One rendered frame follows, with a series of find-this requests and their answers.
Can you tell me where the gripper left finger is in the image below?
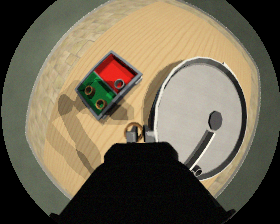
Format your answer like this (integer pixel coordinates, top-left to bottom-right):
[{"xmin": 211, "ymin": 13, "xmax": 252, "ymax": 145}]
[{"xmin": 126, "ymin": 126, "xmax": 138, "ymax": 143}]

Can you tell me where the grey round turntable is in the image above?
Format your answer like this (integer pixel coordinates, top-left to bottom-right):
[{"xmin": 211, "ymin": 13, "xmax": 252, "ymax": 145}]
[{"xmin": 150, "ymin": 56, "xmax": 248, "ymax": 181}]

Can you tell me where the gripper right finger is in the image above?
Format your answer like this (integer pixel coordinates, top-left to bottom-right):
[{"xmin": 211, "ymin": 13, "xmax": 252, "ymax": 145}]
[{"xmin": 143, "ymin": 125, "xmax": 155, "ymax": 143}]

